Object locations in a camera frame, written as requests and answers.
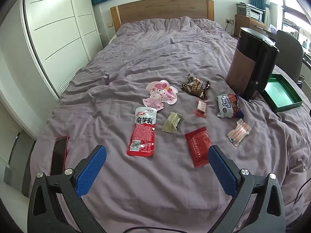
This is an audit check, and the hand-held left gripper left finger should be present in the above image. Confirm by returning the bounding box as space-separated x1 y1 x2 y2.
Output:
27 145 107 233

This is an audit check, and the grey printer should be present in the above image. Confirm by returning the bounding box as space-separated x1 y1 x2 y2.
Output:
236 2 266 22

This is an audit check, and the dark red square packet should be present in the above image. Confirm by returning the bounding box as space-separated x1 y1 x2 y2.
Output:
185 127 212 168

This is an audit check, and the green tray box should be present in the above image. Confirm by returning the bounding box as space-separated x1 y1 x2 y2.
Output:
264 73 304 113

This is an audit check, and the wooden headboard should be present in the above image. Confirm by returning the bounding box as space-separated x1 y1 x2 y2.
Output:
110 0 215 32

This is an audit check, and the pink cartoon snack packet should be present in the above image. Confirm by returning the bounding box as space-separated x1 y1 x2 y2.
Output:
142 80 179 111

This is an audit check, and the window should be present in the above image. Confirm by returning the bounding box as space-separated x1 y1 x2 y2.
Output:
282 0 311 51

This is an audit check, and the clear red-edged wafer packet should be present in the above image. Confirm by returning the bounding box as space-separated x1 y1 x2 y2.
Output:
194 100 207 118

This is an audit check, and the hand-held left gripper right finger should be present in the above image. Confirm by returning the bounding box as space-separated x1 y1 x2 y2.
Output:
208 145 286 233

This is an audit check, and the pale green candy packet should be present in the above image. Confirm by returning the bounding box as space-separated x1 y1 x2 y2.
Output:
162 112 183 133

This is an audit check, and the grey desk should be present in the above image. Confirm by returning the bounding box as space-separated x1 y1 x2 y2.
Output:
301 51 311 73

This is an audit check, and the grey desk chair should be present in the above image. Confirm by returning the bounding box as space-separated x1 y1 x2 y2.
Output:
276 30 304 78

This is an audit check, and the purple bed blanket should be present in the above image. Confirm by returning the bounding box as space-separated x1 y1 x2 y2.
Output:
23 17 311 233

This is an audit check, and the long red snack packet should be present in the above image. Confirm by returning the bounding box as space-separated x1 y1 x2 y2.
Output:
127 107 157 157

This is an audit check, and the wooden nightstand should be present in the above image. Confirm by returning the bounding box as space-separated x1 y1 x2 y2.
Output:
234 14 270 38

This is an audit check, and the white wardrobe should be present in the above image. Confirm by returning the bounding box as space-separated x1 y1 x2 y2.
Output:
23 0 102 97

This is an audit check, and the black cable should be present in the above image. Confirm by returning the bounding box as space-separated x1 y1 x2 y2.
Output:
294 175 311 203

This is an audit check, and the clear orange striped packet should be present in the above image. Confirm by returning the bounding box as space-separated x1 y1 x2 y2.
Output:
227 118 252 147

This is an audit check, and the brown snack packet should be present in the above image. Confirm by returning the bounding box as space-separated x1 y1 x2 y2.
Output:
180 73 211 100

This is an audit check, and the white and blue cookie packet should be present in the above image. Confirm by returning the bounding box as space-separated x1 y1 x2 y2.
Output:
217 94 245 119

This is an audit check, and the phone in red case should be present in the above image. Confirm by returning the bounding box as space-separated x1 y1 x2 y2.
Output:
50 136 70 176

